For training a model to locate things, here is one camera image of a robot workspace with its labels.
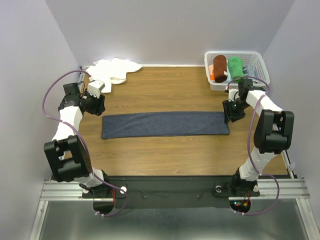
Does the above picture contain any green rolled towel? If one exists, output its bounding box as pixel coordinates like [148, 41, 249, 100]
[227, 56, 245, 83]

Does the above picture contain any white crumpled towel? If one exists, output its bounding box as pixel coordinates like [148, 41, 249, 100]
[86, 58, 142, 94]

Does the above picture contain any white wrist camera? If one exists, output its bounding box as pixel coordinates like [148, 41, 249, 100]
[228, 88, 239, 102]
[87, 80, 105, 99]

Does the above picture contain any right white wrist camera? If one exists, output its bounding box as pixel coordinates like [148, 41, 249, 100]
[228, 88, 239, 102]

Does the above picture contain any brown rolled towel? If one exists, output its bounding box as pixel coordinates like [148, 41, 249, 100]
[213, 55, 228, 83]

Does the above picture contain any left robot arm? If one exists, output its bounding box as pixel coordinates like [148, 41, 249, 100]
[43, 80, 111, 197]

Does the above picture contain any dark blue towel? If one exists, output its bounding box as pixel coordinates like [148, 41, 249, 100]
[101, 111, 230, 140]

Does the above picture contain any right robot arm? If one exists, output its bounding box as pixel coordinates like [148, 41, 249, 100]
[222, 76, 295, 195]

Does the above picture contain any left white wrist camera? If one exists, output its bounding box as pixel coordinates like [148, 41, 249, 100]
[87, 80, 105, 99]

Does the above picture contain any orange rolled towel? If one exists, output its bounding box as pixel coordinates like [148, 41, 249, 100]
[208, 64, 215, 82]

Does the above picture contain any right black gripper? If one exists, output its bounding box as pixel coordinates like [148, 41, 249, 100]
[222, 98, 250, 124]

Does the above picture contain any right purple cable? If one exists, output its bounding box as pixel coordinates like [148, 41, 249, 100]
[226, 76, 280, 216]

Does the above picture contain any blue patterned rolled towel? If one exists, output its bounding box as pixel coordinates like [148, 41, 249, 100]
[242, 64, 260, 84]

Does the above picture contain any light blue rolled towel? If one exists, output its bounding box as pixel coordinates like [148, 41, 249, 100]
[224, 71, 232, 84]

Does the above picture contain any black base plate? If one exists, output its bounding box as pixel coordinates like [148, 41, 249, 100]
[82, 175, 260, 210]

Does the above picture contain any white plastic basket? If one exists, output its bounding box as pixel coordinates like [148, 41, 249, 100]
[204, 50, 270, 92]

